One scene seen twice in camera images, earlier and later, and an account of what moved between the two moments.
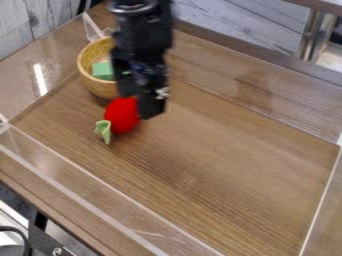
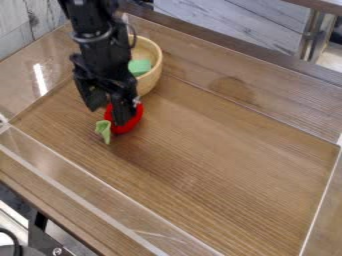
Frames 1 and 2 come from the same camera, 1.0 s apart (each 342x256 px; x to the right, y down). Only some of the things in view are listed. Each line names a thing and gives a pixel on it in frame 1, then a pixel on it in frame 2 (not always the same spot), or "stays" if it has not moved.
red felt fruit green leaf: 122,113 stays
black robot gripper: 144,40 to 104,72
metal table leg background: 317,35 stays
